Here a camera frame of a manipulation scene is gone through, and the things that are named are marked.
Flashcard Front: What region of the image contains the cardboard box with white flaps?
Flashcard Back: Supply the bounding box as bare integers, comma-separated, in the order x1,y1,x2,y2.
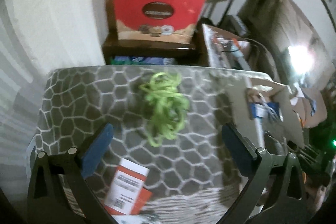
226,76,305,152

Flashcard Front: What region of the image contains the red Collection gift box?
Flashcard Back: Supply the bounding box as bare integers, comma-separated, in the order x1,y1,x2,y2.
112,0,205,44

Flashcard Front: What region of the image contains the grey hexagon pattern blanket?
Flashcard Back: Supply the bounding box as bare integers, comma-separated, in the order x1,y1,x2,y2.
34,65,253,224

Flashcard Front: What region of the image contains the KN95 face mask bag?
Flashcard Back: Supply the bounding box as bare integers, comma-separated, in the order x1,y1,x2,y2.
248,102,283,121

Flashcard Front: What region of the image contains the dark wooden side table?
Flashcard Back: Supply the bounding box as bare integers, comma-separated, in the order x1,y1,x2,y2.
102,33,202,64

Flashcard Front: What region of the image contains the lime green cable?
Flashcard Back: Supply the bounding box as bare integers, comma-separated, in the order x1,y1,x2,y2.
139,72,190,147

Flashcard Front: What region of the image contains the orange white small box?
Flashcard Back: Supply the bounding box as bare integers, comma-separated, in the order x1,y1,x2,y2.
104,159,152,215

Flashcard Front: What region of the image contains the brown sofa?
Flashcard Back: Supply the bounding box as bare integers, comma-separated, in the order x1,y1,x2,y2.
239,0,335,128

